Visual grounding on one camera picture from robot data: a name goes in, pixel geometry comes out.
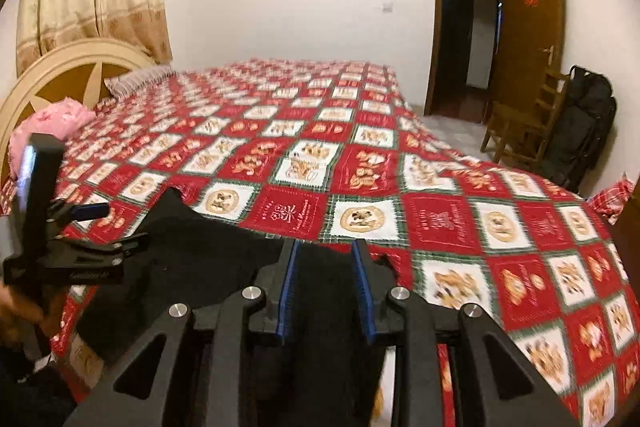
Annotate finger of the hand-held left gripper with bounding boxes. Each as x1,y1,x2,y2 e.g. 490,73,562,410
57,233,151,256
50,202,111,226

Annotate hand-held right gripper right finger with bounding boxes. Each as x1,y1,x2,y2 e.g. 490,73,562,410
351,239,581,427

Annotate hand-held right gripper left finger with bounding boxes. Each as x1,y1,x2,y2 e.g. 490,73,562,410
65,239,301,427

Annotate black pants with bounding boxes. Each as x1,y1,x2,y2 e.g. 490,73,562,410
75,187,401,427

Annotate person's left hand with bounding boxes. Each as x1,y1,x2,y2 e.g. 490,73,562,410
0,282,56,350

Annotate pink cloth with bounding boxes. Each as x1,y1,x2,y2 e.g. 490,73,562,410
9,99,96,180

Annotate cream wooden headboard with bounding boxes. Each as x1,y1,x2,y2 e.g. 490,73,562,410
0,38,156,188

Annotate red checkered printed blanket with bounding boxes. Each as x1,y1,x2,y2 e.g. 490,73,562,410
0,59,636,427

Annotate striped pillow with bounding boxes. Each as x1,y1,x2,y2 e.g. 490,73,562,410
104,66,176,98

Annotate wooden chair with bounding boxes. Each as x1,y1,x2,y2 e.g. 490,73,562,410
481,67,571,170

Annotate red plaid cloth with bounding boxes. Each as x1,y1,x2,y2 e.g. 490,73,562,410
587,174,636,225

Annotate brown box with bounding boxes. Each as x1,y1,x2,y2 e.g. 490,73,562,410
610,187,640,293

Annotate black bag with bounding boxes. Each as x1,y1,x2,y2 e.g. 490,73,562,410
540,66,617,192

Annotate brown wooden door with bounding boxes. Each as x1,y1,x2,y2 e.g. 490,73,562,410
487,0,566,122

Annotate wooden door frame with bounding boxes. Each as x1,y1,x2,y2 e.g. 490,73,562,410
424,0,511,118

